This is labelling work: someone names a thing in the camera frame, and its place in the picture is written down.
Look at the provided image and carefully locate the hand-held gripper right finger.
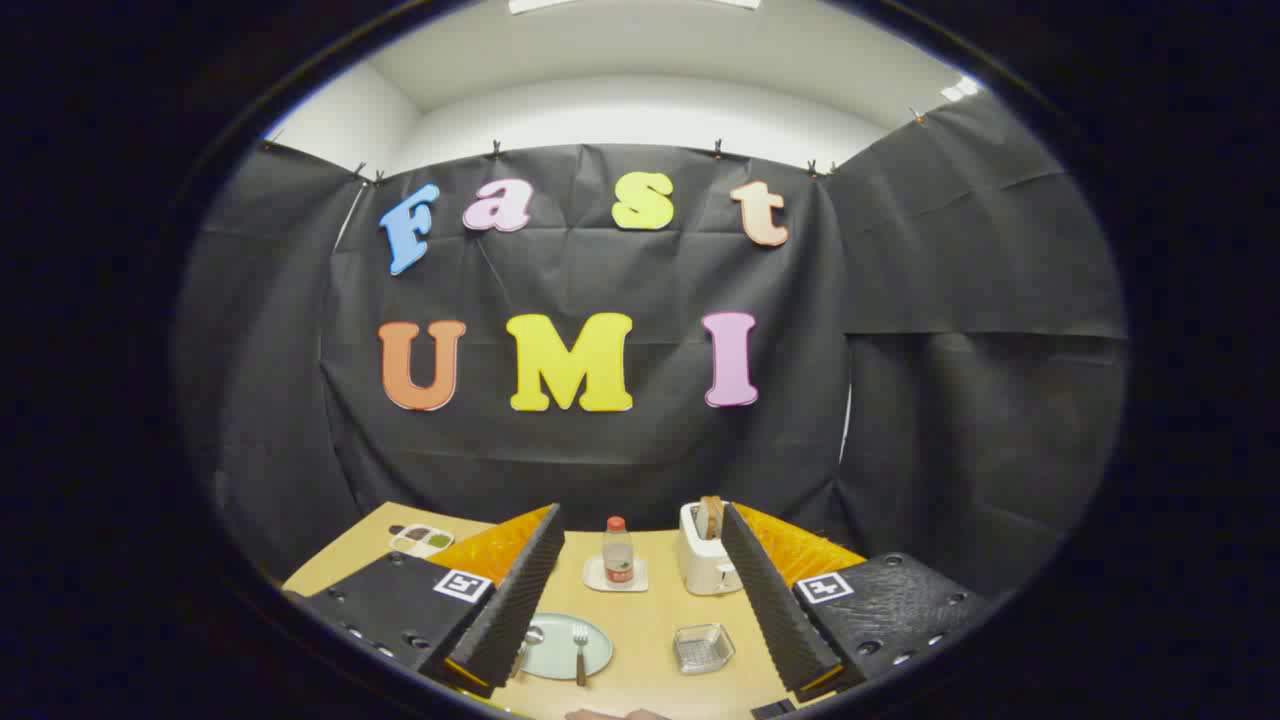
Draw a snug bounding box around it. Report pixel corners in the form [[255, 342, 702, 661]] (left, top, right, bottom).
[[720, 502, 991, 703]]

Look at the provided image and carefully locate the white square coaster tray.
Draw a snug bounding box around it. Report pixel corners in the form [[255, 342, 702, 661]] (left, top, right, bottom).
[[583, 555, 650, 594]]

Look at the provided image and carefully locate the perforated metal basket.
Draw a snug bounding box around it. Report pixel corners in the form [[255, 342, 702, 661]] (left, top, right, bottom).
[[673, 623, 737, 675]]

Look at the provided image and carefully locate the red-capped water bottle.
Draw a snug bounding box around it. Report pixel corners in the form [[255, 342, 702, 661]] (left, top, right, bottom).
[[602, 516, 635, 587]]

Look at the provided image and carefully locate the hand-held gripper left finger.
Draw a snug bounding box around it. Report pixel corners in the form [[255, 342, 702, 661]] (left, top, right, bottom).
[[283, 503, 566, 699]]

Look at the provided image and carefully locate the white divided sauce dish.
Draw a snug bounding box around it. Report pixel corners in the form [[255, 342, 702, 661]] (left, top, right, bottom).
[[388, 523, 455, 559]]

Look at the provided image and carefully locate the light green plate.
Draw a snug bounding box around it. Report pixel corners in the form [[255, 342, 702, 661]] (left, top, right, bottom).
[[520, 612, 614, 682]]

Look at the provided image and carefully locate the white toaster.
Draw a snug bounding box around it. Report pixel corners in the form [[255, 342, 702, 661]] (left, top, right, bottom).
[[678, 502, 746, 598]]

